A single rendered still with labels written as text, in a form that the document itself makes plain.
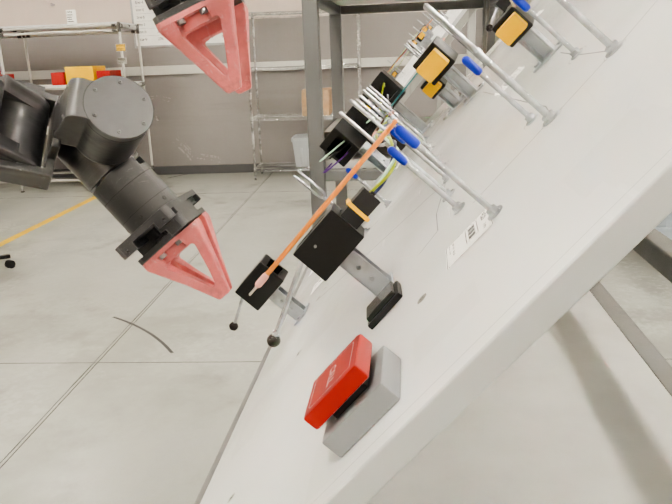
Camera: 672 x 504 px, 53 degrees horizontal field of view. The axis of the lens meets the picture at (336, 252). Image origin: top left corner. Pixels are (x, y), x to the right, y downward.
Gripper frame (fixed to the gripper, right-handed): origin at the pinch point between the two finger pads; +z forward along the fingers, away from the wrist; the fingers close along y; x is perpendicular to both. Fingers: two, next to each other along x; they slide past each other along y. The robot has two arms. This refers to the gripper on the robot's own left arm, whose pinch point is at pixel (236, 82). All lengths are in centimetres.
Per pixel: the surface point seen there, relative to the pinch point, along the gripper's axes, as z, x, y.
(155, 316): 63, 138, 278
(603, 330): 62, -32, 56
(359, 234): 17.1, -4.6, -2.5
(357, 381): 21.0, -2.9, -25.7
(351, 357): 20.0, -2.9, -24.0
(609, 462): 59, -19, 14
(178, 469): 90, 96, 138
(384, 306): 22.6, -4.5, -8.2
